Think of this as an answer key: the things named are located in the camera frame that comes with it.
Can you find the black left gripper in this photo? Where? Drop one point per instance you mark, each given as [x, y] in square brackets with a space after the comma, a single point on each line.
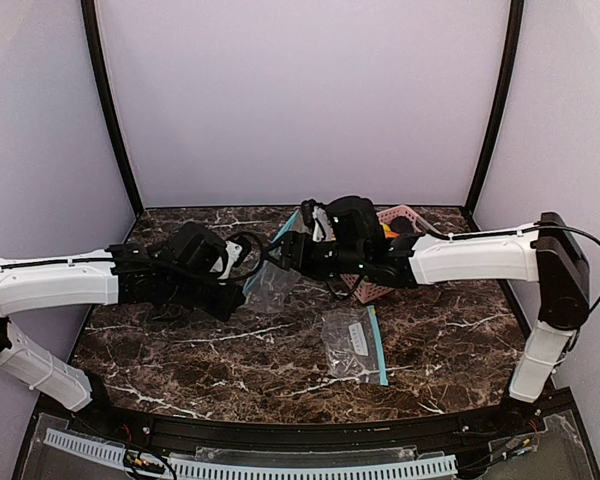
[228, 304]

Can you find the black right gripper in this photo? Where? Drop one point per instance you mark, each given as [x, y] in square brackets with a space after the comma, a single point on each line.
[297, 249]

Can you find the clear zip bag yellow slider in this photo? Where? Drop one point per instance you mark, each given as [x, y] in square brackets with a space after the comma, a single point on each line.
[266, 291]

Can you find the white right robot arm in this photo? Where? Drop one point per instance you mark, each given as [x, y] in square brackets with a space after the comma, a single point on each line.
[544, 252]

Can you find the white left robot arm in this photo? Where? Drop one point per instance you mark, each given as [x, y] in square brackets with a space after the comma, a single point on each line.
[46, 283]

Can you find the clear zip bag on table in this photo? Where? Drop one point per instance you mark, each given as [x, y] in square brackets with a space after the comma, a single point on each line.
[353, 345]

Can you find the pink perforated plastic basket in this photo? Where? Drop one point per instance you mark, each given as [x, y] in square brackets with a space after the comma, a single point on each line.
[365, 291]

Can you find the red orange toy mango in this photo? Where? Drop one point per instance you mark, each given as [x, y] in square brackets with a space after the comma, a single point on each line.
[388, 232]

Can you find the dark purple toy fruit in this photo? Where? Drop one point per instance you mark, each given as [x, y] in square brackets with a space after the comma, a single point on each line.
[402, 225]

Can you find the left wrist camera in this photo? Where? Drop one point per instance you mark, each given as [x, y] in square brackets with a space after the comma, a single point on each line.
[238, 248]

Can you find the white slotted cable duct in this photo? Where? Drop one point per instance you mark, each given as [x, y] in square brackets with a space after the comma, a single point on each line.
[215, 463]

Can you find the black left corner frame post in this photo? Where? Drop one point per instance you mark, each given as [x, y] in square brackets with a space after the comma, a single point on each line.
[107, 104]

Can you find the black corner frame post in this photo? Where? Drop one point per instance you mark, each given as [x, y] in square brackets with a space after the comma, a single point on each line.
[107, 104]
[499, 102]

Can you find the black front frame rail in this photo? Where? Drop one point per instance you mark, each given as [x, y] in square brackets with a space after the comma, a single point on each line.
[457, 432]

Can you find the black right corner frame post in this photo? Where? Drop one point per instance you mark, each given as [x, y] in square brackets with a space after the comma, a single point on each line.
[499, 102]

